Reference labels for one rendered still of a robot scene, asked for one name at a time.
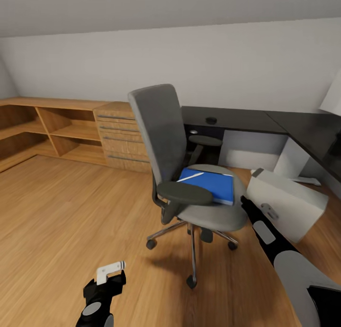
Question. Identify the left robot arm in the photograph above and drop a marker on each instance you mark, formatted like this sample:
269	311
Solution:
99	295

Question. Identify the folder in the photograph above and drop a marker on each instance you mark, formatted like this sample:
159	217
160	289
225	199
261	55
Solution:
220	185

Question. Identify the swivel chair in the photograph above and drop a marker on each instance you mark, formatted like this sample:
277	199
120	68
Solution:
158	116

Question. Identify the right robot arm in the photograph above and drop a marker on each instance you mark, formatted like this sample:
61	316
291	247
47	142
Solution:
315	297

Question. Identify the monitor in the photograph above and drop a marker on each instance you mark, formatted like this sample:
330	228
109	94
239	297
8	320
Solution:
332	104

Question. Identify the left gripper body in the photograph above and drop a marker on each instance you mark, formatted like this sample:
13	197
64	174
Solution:
113	287

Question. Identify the desk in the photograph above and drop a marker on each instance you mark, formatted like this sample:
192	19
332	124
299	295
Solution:
309	135

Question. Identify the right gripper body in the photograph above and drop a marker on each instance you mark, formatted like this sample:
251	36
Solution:
251	209

